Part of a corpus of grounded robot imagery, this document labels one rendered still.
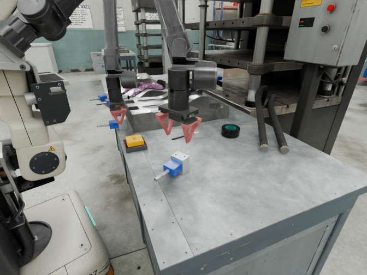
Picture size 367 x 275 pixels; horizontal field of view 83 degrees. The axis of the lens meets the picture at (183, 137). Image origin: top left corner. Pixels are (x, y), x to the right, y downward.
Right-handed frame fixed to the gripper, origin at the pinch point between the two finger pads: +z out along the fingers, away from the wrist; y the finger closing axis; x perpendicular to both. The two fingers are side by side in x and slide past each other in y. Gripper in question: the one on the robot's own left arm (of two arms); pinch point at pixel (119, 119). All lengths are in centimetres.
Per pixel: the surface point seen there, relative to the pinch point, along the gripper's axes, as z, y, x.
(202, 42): -28, 82, -80
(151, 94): -2.9, 28.9, -21.8
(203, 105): -4.0, -6.1, -39.9
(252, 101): 2, 6, -79
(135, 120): -1.5, -7.4, -6.6
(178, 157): -0.3, -41.6, -14.7
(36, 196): 83, 71, 72
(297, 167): 6, -53, -53
